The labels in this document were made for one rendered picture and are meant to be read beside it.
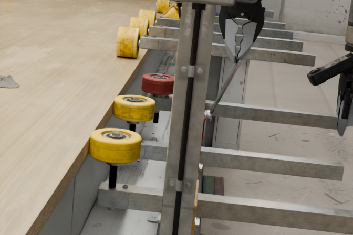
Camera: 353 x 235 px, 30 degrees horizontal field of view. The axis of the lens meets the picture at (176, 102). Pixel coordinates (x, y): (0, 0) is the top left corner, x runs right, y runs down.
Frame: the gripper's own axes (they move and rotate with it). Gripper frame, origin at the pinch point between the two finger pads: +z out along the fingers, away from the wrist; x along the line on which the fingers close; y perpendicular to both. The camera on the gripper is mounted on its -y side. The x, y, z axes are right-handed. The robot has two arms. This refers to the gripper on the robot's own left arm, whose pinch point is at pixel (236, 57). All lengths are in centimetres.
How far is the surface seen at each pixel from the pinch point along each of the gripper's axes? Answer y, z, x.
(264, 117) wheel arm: 14.4, 15.6, -8.8
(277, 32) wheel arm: 90, 6, -17
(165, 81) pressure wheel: 12.4, 9.2, 14.5
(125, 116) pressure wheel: -12.9, 11.2, 20.0
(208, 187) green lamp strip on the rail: 1.9, 29.3, 2.4
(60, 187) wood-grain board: -55, 9, 23
